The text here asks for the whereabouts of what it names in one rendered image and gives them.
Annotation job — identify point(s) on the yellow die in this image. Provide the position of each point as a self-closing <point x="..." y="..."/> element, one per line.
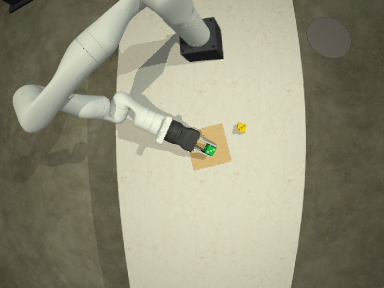
<point x="241" y="127"/>

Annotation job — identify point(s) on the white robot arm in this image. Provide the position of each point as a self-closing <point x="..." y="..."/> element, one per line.
<point x="88" y="51"/>

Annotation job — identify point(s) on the tan square mat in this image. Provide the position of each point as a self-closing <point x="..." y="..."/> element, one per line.
<point x="214" y="134"/>

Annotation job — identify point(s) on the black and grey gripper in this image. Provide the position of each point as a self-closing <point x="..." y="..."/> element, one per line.
<point x="176" y="133"/>

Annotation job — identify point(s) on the green die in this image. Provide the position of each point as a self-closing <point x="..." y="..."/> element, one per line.
<point x="209" y="149"/>

